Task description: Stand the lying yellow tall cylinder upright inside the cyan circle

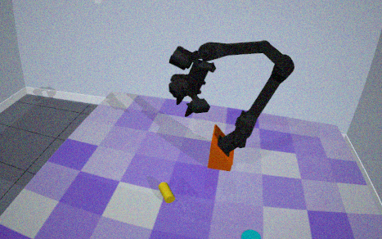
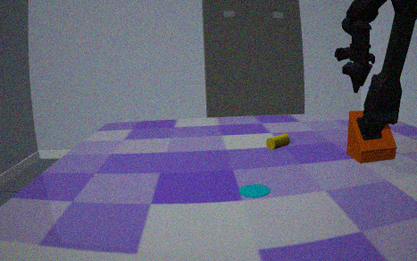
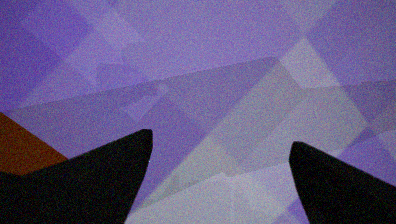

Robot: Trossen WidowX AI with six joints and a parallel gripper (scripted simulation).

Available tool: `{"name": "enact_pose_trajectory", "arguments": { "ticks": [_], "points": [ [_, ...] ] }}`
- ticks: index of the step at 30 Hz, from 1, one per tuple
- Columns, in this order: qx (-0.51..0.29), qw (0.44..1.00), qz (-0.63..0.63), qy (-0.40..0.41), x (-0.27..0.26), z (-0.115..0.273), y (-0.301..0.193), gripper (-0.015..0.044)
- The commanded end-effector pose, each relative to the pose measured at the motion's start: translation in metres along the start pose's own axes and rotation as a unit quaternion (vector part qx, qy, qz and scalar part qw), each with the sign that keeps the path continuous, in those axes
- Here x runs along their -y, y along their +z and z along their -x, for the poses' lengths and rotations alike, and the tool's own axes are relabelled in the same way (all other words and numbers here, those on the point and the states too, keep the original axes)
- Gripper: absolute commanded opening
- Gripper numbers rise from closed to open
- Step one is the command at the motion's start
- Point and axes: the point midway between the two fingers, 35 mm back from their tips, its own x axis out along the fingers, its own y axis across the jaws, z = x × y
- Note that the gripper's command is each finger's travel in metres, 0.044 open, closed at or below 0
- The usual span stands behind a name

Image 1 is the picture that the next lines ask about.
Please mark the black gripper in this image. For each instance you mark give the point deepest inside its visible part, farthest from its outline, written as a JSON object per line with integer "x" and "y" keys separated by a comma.
{"x": 196, "y": 105}

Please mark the yellow cylinder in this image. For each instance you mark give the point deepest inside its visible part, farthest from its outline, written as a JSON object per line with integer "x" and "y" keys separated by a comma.
{"x": 166, "y": 192}

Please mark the cyan circle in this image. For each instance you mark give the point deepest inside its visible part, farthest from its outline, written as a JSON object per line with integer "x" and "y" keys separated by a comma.
{"x": 250, "y": 234}

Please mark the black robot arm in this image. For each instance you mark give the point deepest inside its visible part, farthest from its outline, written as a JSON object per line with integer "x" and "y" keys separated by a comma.
{"x": 245, "y": 123}

